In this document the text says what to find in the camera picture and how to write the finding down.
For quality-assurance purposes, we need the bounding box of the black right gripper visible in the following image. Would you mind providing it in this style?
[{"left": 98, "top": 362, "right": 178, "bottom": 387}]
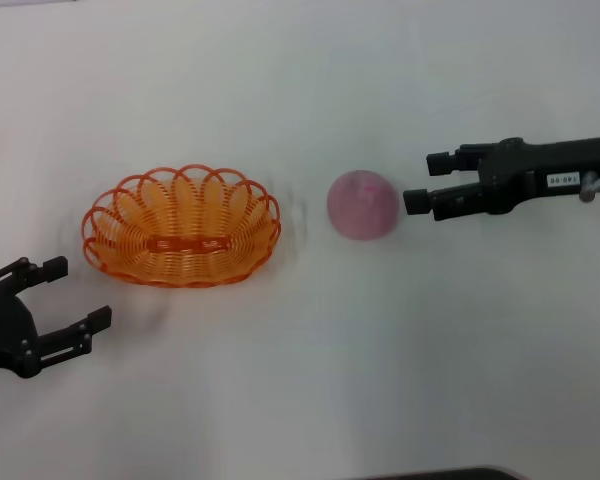
[{"left": 402, "top": 134, "right": 600, "bottom": 222}]

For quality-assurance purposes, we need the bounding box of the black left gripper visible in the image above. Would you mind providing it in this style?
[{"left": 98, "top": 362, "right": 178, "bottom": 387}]
[{"left": 0, "top": 256, "right": 114, "bottom": 380}]

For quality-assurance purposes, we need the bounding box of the pink peach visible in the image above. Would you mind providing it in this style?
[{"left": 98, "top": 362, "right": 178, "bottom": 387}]
[{"left": 326, "top": 169, "right": 400, "bottom": 242}]

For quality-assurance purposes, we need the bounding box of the orange woven plastic basket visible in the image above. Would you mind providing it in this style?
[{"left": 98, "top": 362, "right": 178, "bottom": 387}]
[{"left": 81, "top": 162, "right": 283, "bottom": 289}]

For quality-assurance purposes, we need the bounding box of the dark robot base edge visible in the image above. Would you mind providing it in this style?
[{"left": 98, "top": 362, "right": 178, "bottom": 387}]
[{"left": 364, "top": 467, "right": 519, "bottom": 480}]

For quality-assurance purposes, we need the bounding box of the right gripper cable with connector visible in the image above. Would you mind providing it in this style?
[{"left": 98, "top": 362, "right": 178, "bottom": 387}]
[{"left": 579, "top": 172, "right": 600, "bottom": 221}]

